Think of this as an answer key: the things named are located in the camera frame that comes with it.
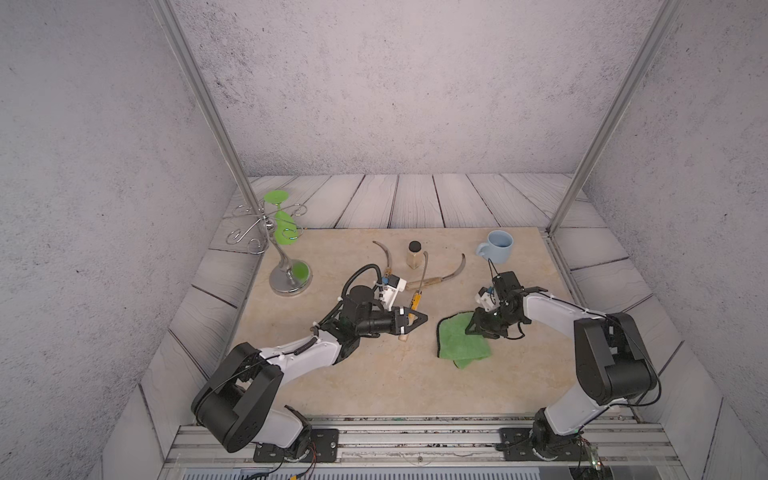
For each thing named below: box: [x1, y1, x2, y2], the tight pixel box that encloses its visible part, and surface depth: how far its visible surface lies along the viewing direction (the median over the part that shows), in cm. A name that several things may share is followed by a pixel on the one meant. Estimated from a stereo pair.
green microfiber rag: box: [436, 311, 491, 369], surface depth 88 cm
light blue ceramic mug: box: [476, 230, 514, 265], surface depth 112 cm
